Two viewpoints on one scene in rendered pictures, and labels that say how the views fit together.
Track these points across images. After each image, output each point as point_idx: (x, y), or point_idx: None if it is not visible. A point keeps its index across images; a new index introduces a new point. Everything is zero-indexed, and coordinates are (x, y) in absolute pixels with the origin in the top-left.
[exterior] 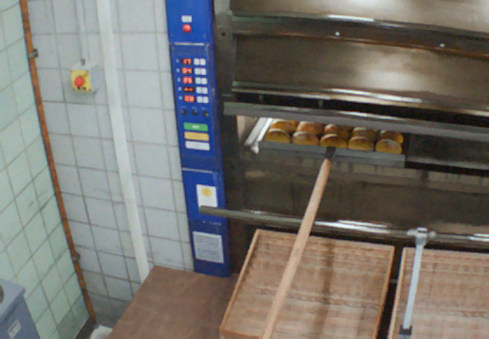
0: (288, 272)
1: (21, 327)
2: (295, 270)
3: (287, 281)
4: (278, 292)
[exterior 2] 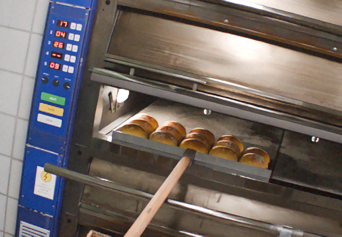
0: (139, 222)
1: None
2: (146, 224)
3: (138, 229)
4: (127, 234)
